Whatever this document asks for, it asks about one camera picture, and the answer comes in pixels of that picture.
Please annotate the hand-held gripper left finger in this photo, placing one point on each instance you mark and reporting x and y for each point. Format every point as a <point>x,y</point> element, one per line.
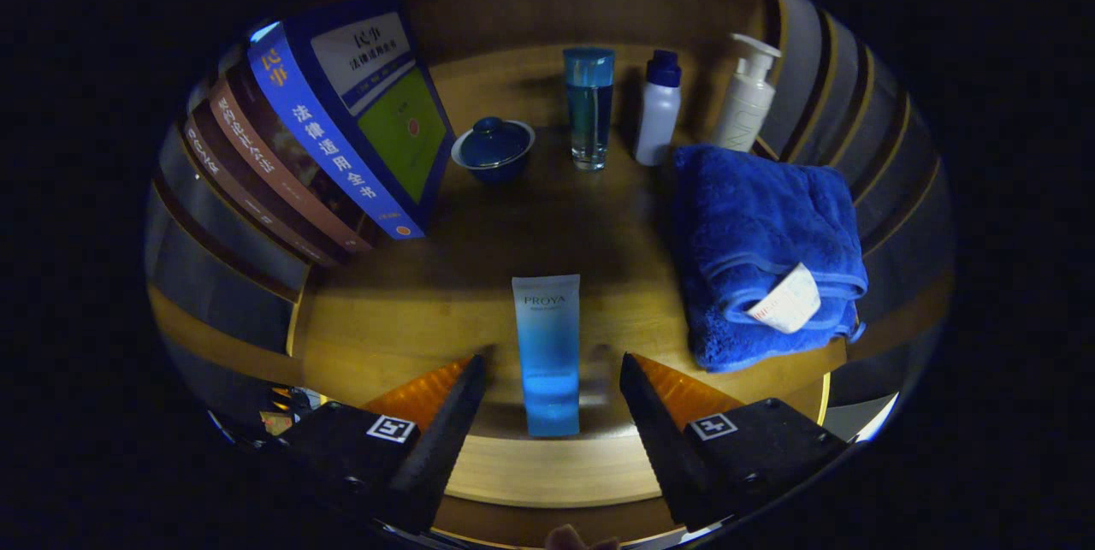
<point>428,456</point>

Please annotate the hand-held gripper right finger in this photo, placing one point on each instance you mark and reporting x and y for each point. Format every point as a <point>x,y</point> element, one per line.
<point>663,447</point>

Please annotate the wooden drawer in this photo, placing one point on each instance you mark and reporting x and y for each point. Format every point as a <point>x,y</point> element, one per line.
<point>513,526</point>

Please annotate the blue cosmetic tube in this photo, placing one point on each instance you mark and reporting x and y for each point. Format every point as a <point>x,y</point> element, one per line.
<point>547,336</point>

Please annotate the wooden countertop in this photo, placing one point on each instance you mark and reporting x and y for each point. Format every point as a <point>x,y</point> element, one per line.
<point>445,302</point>

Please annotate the wooden cabinet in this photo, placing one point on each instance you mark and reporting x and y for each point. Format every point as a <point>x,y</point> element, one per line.
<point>556,11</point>

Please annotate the blue folded towel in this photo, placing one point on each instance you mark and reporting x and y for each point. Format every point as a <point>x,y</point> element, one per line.
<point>753,225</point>

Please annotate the brown book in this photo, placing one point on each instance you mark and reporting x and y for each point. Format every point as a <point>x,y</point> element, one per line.
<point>274,174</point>
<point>257,208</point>

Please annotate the blue lidded teacup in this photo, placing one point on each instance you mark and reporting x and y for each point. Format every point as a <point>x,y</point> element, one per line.
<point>494,148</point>

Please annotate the white bottle blue cap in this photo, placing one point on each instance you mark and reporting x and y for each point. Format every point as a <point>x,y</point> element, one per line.
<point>657,118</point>

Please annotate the clear blue bottle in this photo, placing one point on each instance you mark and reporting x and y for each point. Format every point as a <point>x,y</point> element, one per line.
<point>588,114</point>

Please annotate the white pump bottle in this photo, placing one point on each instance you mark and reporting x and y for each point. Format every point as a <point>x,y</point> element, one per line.
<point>742,105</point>

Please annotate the blue book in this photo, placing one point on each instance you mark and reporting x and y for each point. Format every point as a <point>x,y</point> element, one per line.
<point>376,88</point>

